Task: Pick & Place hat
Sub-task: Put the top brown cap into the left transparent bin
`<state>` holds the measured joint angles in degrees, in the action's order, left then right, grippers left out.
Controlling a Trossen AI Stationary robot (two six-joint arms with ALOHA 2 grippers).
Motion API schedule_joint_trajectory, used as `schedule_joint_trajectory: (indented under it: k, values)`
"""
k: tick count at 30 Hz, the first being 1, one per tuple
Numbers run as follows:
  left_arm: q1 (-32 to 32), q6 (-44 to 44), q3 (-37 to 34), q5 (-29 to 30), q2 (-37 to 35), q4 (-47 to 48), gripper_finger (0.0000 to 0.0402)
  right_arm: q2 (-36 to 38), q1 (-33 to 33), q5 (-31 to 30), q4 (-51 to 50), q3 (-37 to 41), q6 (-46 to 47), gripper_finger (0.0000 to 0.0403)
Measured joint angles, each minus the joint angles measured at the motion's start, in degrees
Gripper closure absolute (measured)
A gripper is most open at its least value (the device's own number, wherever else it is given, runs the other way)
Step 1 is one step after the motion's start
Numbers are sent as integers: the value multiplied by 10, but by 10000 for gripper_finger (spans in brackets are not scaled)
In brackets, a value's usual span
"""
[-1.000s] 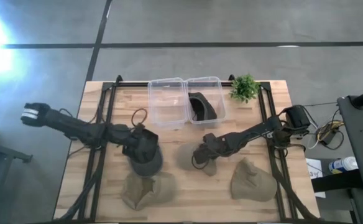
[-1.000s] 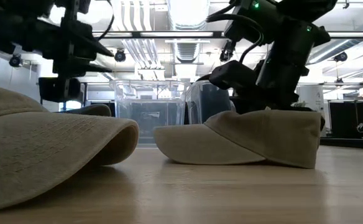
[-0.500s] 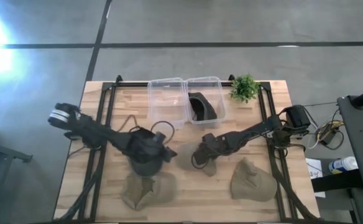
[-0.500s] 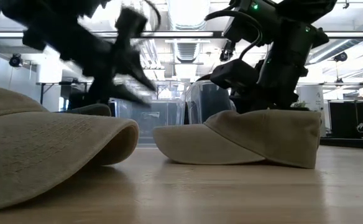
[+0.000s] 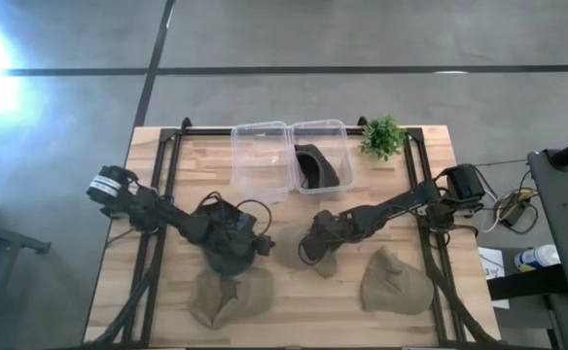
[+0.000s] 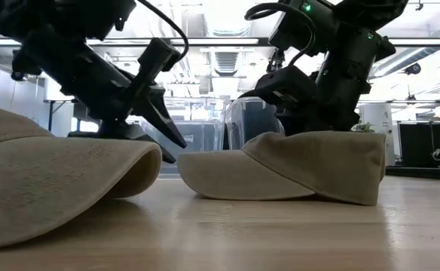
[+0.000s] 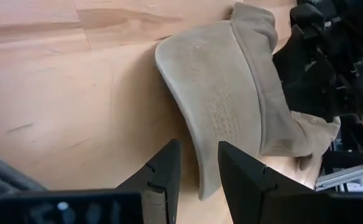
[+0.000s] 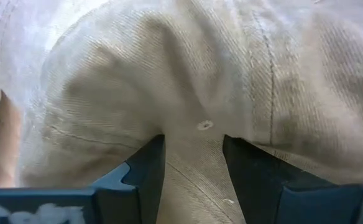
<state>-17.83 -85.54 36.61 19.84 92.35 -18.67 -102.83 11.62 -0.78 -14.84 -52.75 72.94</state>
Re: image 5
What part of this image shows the small green plant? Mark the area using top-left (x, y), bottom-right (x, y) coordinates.
top-left (359, 115), bottom-right (408, 162)

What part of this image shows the black aluminium table frame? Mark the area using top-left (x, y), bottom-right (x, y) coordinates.
top-left (91, 116), bottom-right (500, 349)

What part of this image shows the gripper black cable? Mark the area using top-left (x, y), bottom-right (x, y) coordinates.
top-left (297, 236), bottom-right (335, 267)
top-left (233, 197), bottom-right (273, 240)

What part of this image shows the black metal stand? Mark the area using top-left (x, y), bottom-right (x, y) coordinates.
top-left (0, 192), bottom-right (53, 350)

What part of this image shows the black hat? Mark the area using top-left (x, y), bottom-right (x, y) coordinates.
top-left (293, 143), bottom-right (341, 191)

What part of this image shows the white and blue can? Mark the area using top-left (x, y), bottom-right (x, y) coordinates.
top-left (514, 243), bottom-right (561, 273)

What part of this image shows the khaki hat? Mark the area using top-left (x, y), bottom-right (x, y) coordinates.
top-left (360, 245), bottom-right (436, 315)
top-left (188, 265), bottom-right (276, 331)
top-left (273, 222), bottom-right (338, 279)

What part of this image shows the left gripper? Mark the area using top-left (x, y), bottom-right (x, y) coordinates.
top-left (194, 195), bottom-right (276, 258)

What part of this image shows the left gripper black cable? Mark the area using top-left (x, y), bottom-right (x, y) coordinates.
top-left (233, 197), bottom-right (273, 240)

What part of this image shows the white paper sheet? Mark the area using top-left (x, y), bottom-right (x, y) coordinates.
top-left (478, 246), bottom-right (511, 311)

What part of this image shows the black power adapter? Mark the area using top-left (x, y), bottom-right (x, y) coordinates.
top-left (498, 190), bottom-right (539, 235)

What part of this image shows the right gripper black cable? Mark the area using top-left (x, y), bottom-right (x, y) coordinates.
top-left (297, 236), bottom-right (335, 267)

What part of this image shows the white cable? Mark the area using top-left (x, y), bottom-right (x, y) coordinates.
top-left (479, 188), bottom-right (502, 234)

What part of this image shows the clear plastic bin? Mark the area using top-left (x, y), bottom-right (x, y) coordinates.
top-left (230, 121), bottom-right (296, 203)
top-left (289, 119), bottom-right (356, 196)

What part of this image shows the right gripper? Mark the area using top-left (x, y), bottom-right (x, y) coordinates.
top-left (302, 209), bottom-right (359, 263)

